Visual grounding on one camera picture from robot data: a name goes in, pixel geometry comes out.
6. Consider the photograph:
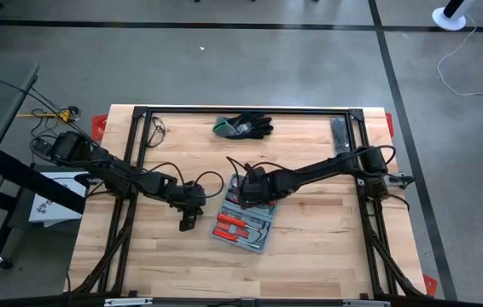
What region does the thin black cable loop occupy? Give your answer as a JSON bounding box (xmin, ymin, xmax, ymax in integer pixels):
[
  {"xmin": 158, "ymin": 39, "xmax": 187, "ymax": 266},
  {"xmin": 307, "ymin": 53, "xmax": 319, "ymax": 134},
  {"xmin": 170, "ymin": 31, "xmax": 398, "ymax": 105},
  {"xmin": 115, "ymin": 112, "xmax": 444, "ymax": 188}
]
[{"xmin": 146, "ymin": 115, "xmax": 167, "ymax": 149}]

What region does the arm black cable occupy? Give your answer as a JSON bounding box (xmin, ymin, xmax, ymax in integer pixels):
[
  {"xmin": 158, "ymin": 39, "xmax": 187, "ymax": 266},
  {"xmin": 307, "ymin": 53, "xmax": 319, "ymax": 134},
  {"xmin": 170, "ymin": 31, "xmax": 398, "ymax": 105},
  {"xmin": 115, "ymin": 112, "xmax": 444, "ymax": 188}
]
[
  {"xmin": 225, "ymin": 155, "xmax": 288, "ymax": 176},
  {"xmin": 151, "ymin": 160, "xmax": 225, "ymax": 200}
]

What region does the yellow black connector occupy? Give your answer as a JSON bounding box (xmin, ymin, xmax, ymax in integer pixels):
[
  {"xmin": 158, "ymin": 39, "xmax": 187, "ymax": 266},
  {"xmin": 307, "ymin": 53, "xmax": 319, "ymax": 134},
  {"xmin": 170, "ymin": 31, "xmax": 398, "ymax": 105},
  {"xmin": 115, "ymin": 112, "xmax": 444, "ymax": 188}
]
[{"xmin": 60, "ymin": 106, "xmax": 81, "ymax": 124}]

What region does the black aluminium table frame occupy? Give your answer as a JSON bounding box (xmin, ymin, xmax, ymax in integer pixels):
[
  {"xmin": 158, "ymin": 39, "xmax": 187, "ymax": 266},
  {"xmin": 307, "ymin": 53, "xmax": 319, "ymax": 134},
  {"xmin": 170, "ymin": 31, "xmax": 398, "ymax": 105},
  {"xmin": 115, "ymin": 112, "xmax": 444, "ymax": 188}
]
[{"xmin": 68, "ymin": 104, "xmax": 428, "ymax": 299}]

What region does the white floor cable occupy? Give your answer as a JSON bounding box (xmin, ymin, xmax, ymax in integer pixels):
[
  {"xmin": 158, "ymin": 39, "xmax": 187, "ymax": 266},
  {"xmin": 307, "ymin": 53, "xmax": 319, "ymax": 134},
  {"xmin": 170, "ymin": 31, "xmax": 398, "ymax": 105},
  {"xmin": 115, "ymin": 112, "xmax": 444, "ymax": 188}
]
[{"xmin": 435, "ymin": 12, "xmax": 483, "ymax": 97}]

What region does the black power adapter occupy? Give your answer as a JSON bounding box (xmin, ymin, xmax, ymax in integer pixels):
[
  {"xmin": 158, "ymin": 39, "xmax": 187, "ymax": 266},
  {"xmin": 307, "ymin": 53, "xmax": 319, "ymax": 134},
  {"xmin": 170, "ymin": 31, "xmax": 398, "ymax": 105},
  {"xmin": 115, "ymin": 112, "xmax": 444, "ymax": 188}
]
[{"xmin": 31, "ymin": 136, "xmax": 55, "ymax": 157}]

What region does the white fan base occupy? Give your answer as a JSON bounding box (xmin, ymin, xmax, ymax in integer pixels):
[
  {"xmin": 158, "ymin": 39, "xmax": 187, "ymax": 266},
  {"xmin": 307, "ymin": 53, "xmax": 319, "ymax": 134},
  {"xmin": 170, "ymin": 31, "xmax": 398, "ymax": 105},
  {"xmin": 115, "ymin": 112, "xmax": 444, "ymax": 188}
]
[{"xmin": 431, "ymin": 0, "xmax": 475, "ymax": 32}]

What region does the white printed box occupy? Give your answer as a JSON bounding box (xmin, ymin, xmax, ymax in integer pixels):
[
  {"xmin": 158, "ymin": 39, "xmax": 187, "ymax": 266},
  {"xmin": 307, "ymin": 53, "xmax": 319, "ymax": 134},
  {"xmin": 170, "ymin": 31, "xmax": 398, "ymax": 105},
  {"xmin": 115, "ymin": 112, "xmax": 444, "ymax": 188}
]
[{"xmin": 27, "ymin": 170, "xmax": 89, "ymax": 227}]

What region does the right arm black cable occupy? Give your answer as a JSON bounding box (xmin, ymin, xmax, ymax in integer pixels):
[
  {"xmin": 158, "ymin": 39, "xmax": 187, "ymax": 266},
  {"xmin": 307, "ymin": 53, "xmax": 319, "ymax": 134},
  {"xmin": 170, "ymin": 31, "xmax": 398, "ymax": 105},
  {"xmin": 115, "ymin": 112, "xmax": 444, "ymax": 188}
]
[{"xmin": 225, "ymin": 155, "xmax": 288, "ymax": 176}]

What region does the grey plastic tool case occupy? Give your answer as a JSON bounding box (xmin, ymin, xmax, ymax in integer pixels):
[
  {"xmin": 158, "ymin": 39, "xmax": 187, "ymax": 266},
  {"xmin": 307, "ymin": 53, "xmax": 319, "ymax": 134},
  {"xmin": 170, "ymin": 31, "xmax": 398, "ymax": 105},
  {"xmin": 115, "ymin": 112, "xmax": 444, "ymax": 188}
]
[{"xmin": 209, "ymin": 172, "xmax": 280, "ymax": 255}]

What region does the yellow cable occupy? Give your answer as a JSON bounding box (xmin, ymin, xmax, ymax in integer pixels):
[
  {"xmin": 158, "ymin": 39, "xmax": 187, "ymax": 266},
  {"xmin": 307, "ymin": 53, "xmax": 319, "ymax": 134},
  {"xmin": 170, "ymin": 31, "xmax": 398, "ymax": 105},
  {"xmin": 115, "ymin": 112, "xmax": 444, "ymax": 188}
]
[{"xmin": 15, "ymin": 111, "xmax": 67, "ymax": 119}]

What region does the black table base frame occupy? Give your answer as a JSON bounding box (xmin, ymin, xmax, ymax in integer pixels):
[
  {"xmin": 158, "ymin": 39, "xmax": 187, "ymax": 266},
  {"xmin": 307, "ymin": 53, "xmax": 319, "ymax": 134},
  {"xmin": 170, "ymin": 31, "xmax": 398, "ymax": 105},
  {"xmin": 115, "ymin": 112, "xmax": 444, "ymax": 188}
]
[{"xmin": 0, "ymin": 148, "xmax": 87, "ymax": 270}]

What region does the black grey work glove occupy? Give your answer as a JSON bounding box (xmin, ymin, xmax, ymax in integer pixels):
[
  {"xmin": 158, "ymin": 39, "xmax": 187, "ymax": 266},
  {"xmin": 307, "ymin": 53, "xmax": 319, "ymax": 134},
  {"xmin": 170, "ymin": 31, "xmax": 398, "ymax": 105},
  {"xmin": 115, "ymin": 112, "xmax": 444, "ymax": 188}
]
[
  {"xmin": 212, "ymin": 119, "xmax": 275, "ymax": 141},
  {"xmin": 224, "ymin": 112, "xmax": 273, "ymax": 129}
]

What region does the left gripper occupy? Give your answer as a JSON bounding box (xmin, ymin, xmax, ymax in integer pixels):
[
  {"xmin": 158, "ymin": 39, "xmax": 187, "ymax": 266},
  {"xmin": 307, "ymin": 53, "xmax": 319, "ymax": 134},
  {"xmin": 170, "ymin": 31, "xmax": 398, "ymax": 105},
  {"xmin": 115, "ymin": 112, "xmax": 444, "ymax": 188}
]
[{"xmin": 172, "ymin": 182, "xmax": 207, "ymax": 233}]

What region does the silver metal bracket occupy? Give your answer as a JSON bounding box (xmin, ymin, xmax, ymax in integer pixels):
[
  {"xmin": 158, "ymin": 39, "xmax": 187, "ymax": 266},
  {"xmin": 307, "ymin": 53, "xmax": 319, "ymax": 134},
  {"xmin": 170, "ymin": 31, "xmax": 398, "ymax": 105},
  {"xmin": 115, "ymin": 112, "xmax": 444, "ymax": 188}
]
[
  {"xmin": 103, "ymin": 297, "xmax": 154, "ymax": 307},
  {"xmin": 342, "ymin": 299, "xmax": 392, "ymax": 307}
]

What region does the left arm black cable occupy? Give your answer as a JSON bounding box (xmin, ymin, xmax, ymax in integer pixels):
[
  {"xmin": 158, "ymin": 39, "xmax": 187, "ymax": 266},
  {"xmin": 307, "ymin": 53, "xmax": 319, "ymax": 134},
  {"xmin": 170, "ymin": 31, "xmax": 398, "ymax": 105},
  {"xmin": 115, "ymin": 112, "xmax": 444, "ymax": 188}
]
[{"xmin": 151, "ymin": 160, "xmax": 225, "ymax": 200}]

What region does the black flat rectangular bar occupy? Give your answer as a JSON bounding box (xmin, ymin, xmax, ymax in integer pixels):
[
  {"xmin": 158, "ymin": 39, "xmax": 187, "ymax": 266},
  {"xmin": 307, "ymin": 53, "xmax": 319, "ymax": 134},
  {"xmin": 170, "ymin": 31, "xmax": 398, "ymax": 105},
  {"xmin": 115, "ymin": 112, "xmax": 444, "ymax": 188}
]
[{"xmin": 329, "ymin": 115, "xmax": 352, "ymax": 154}]

